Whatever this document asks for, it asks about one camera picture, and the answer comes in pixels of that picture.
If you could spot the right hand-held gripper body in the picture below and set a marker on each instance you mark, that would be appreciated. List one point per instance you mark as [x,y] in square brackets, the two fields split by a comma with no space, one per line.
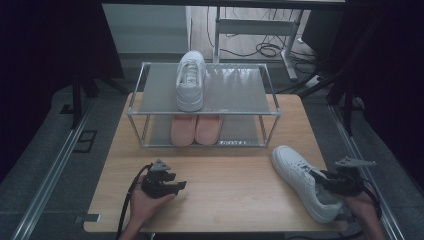
[346,181]

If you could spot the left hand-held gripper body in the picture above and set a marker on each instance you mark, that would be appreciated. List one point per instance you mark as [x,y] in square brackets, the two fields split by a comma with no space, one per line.
[155,185]

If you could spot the white sneaker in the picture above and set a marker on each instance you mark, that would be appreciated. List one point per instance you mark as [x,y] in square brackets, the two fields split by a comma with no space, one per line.
[296,173]
[190,96]

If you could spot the pink slipper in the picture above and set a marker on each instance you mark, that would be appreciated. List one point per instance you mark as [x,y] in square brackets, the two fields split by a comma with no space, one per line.
[183,131]
[208,130]

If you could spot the metal-framed shoe rack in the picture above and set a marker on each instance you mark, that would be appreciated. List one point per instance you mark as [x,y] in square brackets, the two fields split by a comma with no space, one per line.
[233,90]

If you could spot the person's left hand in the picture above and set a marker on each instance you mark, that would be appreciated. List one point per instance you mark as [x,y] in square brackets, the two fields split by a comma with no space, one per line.
[143,210]

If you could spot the person's right hand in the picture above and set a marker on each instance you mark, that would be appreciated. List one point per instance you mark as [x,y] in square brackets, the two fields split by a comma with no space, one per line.
[363,208]

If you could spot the black stand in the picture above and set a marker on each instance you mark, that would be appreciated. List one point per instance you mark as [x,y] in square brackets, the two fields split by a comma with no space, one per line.
[77,106]
[348,113]

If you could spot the white power strip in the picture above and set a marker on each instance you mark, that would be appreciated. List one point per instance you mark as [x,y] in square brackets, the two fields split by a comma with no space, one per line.
[315,81]

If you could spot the dark curtain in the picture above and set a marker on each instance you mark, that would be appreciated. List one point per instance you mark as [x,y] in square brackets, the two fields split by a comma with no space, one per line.
[400,66]
[33,66]

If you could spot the dark box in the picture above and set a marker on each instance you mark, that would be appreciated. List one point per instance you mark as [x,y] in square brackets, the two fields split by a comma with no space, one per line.
[316,33]

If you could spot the grey cabinet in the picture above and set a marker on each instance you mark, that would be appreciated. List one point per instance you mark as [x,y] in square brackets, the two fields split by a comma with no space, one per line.
[146,30]

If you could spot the dark desk top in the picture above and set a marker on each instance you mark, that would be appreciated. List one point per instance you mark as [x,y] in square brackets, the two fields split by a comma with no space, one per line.
[233,3]

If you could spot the aluminium floor rail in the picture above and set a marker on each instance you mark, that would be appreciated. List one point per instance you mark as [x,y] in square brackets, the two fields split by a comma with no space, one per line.
[51,180]
[383,213]

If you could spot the metal table bracket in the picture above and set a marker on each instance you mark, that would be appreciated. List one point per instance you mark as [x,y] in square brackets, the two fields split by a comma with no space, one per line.
[87,219]

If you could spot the black floor bracket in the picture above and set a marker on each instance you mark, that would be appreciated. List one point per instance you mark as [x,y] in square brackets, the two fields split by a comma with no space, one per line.
[85,141]

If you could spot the white desk frame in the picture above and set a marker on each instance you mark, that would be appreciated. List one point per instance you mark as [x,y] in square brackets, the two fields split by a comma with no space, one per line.
[256,27]

